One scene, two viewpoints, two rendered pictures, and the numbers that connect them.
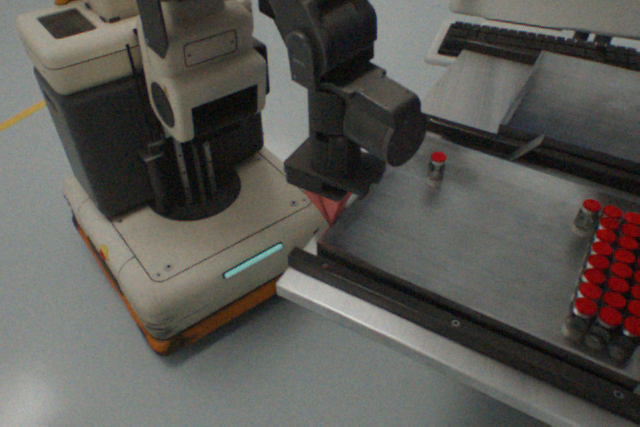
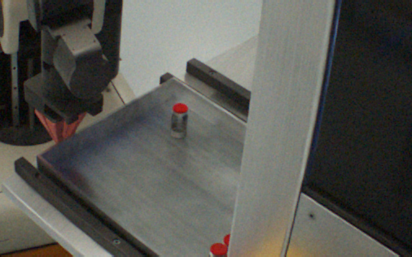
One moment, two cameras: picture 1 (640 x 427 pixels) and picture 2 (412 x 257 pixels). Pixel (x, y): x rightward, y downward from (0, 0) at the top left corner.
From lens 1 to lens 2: 0.63 m
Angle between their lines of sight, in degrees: 8
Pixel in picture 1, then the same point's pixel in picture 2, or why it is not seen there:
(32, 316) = not seen: outside the picture
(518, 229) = (230, 190)
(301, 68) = (31, 12)
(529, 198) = not seen: hidden behind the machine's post
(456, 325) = (116, 243)
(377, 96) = (72, 41)
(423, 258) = (126, 193)
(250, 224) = not seen: hidden behind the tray
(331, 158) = (51, 84)
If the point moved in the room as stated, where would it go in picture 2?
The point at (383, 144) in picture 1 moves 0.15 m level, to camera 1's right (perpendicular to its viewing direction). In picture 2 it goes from (67, 78) to (194, 103)
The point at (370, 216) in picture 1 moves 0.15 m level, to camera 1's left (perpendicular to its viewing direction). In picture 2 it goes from (100, 150) to (6, 127)
